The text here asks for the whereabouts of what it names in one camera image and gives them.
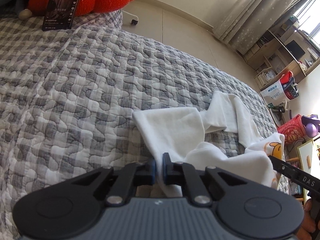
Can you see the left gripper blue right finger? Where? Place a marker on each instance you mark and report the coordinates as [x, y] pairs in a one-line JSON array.
[[189, 179]]

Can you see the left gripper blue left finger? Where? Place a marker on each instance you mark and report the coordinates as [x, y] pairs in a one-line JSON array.
[[126, 181]]

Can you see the white bear print sweatshirt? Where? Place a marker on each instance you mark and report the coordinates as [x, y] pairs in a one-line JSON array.
[[181, 132]]

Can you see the person right hand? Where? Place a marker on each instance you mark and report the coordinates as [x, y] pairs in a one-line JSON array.
[[309, 225]]

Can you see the red bucket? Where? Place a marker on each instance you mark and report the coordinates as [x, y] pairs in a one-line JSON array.
[[293, 129]]

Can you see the purple toy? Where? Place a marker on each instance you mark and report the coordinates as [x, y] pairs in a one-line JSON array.
[[311, 125]]

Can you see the white blue paper bag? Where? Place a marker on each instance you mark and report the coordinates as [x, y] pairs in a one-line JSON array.
[[274, 95]]

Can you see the grey checked quilt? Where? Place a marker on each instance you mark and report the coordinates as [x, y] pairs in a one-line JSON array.
[[67, 97]]

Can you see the red bag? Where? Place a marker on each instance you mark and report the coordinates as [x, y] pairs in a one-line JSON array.
[[289, 85]]

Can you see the black monitor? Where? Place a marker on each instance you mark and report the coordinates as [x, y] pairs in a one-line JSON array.
[[295, 49]]

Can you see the wooden desk shelf unit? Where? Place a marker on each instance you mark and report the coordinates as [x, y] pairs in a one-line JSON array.
[[271, 59]]

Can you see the beige star curtain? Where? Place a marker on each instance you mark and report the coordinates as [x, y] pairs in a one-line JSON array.
[[242, 25]]

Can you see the black smartphone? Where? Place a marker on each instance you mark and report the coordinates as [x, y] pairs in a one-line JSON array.
[[59, 14]]

